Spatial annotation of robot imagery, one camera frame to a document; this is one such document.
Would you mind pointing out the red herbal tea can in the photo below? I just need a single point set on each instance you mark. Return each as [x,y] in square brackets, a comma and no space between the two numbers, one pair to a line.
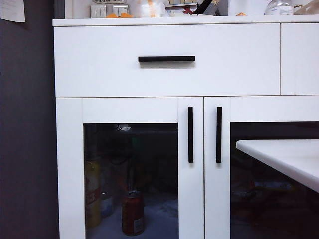
[132,214]

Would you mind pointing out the white glass-panel cabinet door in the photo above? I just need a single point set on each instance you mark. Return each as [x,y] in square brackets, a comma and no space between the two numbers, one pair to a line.
[69,174]
[211,199]

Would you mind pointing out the white cabinet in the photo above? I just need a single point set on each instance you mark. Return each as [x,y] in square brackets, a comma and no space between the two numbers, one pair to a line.
[174,21]

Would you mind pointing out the grey door panel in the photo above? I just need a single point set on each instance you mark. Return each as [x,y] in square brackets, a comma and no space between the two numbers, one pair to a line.
[27,124]

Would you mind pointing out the clear water bottle blue label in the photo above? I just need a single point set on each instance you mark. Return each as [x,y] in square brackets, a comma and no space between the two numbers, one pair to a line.
[107,206]

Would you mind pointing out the yellow detergent bottle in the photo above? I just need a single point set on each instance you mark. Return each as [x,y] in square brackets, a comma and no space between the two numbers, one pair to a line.
[92,199]

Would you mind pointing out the orange paper item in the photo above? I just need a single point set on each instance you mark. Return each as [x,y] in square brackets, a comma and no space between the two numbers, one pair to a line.
[111,15]
[126,15]

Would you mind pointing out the white plastic bag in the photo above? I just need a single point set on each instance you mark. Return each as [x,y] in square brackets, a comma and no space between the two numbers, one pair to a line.
[147,10]

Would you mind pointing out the small red object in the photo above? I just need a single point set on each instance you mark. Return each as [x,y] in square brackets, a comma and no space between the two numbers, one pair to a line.
[190,10]

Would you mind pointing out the white teal paper food box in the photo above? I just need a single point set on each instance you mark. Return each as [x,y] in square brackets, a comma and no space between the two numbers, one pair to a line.
[179,7]

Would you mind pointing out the black tool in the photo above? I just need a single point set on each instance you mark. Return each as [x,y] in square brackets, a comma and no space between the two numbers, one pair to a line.
[203,7]

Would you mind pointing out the white table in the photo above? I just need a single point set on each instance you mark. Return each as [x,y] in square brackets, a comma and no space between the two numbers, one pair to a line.
[286,156]

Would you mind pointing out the white paper note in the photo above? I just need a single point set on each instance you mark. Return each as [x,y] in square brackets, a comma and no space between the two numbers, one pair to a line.
[12,10]

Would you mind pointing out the white wall switch plate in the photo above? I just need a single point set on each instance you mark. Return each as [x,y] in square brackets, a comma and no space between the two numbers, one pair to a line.
[120,10]
[98,11]

